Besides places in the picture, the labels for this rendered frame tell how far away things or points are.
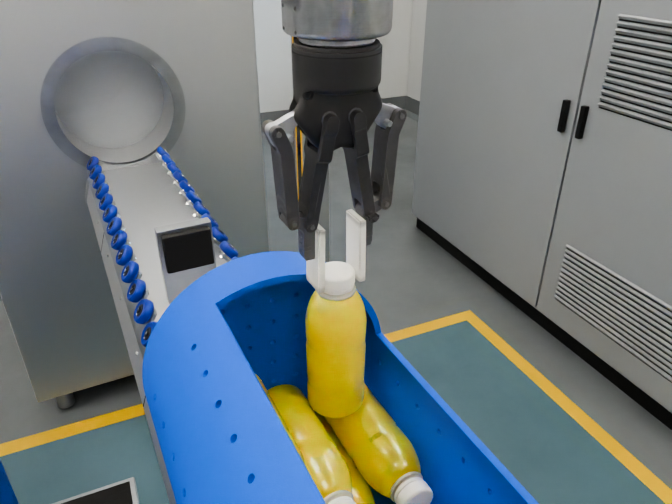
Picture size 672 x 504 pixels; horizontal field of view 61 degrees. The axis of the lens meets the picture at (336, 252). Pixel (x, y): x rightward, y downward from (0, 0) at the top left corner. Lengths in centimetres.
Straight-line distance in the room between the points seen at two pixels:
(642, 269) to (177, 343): 184
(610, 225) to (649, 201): 19
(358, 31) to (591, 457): 192
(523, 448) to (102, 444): 146
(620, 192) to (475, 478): 170
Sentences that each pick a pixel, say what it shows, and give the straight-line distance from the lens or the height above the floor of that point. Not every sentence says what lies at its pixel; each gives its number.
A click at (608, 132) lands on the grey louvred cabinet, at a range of 223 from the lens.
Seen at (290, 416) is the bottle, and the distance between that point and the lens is 65.
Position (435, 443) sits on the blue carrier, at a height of 106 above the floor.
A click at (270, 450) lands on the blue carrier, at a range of 45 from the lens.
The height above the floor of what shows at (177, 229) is 108.
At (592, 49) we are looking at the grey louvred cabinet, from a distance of 227.
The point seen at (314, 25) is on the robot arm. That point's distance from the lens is 45.
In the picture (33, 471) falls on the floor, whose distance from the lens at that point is 224.
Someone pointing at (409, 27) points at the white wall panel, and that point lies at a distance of 569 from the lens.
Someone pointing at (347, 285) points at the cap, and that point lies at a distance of 57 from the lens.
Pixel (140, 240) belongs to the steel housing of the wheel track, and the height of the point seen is 93.
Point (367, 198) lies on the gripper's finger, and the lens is 54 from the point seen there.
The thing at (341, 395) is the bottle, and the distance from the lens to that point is 64.
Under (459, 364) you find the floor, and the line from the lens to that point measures 243.
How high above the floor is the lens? 155
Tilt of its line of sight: 29 degrees down
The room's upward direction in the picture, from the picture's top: straight up
